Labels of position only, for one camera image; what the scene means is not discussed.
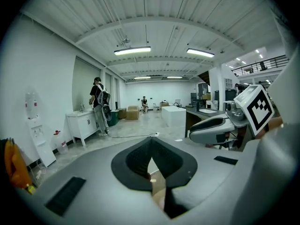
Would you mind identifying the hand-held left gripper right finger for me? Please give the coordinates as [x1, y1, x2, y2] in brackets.
[151, 136, 249, 225]

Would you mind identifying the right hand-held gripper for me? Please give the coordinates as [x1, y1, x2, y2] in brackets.
[189, 84, 275, 150]

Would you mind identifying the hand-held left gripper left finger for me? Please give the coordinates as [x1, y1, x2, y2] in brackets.
[17, 136, 170, 225]

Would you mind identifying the person's right forearm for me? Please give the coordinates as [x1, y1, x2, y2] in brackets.
[256, 116, 284, 140]

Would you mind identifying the white bathtub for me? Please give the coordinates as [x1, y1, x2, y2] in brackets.
[161, 105, 187, 128]

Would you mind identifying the clear jug with red cap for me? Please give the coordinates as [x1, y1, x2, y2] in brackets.
[52, 130, 69, 155]

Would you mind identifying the white sink cabinet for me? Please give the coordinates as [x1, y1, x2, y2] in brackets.
[66, 108, 99, 147]

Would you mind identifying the white water dispenser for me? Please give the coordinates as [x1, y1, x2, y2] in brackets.
[25, 115, 57, 168]

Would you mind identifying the green bin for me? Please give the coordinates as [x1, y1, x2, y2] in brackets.
[108, 110, 120, 127]

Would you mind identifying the brown cardboard box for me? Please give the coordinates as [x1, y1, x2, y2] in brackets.
[126, 105, 140, 120]

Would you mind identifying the orange bag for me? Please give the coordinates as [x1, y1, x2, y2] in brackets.
[4, 138, 33, 190]

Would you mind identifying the black balcony railing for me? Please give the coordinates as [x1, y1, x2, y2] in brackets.
[231, 54, 291, 77]

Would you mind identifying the clear dispenser water bottle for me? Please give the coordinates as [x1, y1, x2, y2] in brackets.
[25, 91, 39, 120]

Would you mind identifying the black floor cable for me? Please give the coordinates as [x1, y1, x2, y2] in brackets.
[105, 129, 160, 139]

